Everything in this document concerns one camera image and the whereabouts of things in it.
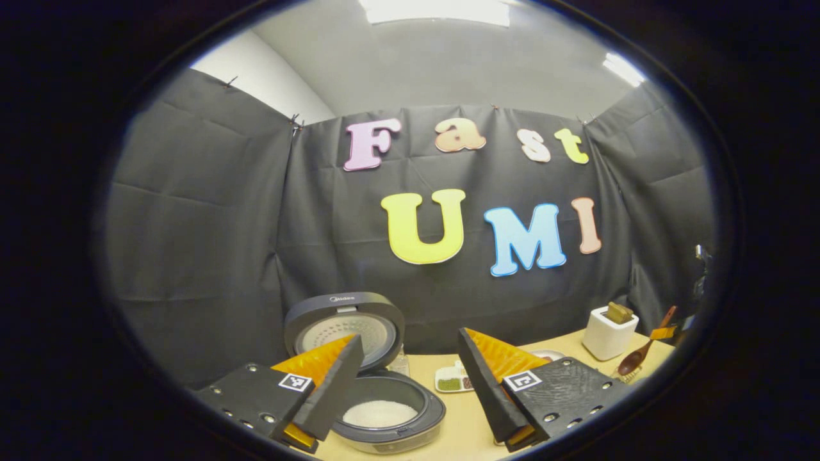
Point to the brown toast slice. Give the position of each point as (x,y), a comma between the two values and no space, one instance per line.
(619,312)

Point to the small ceiling light panel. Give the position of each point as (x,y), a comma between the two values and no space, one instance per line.
(623,69)

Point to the dark grey rice cooker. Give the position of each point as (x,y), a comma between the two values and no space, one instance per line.
(346,301)

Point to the pile of green beans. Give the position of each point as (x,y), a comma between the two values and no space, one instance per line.
(450,384)

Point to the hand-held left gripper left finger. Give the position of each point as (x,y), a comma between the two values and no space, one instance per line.
(336,390)

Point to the round white plate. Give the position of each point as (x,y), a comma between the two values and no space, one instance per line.
(554,353)

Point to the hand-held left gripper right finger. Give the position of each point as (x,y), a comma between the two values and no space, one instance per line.
(483,390)

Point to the large ceiling light panel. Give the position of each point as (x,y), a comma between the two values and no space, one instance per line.
(435,11)

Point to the black backdrop cloth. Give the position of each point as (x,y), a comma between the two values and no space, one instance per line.
(211,224)

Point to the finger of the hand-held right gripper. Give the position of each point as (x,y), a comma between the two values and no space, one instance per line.
(663,332)

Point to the brown wooden spoon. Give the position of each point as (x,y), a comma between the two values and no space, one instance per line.
(631,363)

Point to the white rice heap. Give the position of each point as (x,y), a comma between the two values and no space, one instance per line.
(381,414)

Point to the white toaster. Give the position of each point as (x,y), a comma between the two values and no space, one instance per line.
(605,336)

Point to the white divided bean dish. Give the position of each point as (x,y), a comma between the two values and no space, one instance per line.
(448,371)

